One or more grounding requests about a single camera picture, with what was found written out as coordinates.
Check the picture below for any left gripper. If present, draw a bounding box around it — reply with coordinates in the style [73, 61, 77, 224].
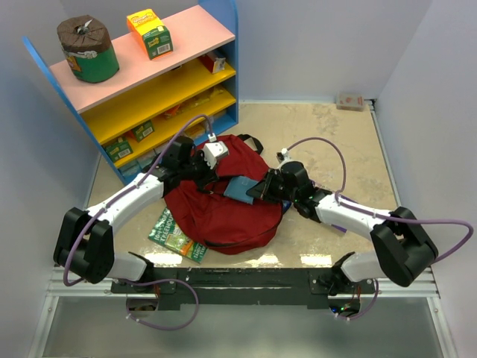
[179, 149, 218, 190]

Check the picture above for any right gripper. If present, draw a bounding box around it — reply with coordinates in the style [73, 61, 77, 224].
[248, 168, 298, 204]

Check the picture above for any teal notebook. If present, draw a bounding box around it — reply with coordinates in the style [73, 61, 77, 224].
[224, 176, 258, 204]

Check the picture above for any red backpack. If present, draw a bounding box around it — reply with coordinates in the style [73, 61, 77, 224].
[165, 134, 284, 255]

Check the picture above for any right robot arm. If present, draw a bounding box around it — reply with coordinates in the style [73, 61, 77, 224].
[247, 161, 438, 295]

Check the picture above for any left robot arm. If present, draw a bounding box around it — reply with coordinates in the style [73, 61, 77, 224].
[53, 136, 229, 292]

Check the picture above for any blue dinosaur pencil case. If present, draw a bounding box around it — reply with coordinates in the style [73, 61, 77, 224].
[282, 201, 291, 213]

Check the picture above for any green Treehouse book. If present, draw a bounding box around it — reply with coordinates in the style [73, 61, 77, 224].
[148, 208, 207, 263]

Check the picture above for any green sponge box upper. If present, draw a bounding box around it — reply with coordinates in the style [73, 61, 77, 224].
[127, 120, 154, 142]

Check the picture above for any purple Treehouse book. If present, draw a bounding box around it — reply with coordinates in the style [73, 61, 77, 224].
[330, 224, 347, 233]

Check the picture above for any green sponge box lower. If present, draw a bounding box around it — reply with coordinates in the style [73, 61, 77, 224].
[103, 136, 133, 163]

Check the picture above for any colourful shelf unit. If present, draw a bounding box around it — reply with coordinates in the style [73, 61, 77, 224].
[23, 1, 239, 184]

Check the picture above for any small pink card box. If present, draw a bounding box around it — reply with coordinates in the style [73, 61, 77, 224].
[336, 92, 365, 112]

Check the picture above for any red white box on shelf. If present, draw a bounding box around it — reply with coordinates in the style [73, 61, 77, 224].
[198, 51, 226, 74]

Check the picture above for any orange green sponge box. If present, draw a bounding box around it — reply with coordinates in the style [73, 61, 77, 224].
[126, 8, 174, 60]

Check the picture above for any green brown wrapped roll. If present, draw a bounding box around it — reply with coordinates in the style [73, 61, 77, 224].
[57, 15, 119, 84]

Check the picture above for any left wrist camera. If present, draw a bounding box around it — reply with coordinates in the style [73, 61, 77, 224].
[202, 141, 229, 169]

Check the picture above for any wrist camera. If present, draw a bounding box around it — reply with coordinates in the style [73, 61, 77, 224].
[202, 141, 229, 169]
[277, 148, 292, 169]

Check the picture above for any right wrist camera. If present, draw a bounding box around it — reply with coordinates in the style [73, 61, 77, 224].
[277, 148, 292, 169]

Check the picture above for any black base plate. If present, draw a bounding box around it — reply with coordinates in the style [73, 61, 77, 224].
[111, 267, 374, 310]

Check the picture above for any aluminium rail frame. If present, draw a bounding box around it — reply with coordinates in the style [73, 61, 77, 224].
[28, 98, 458, 358]

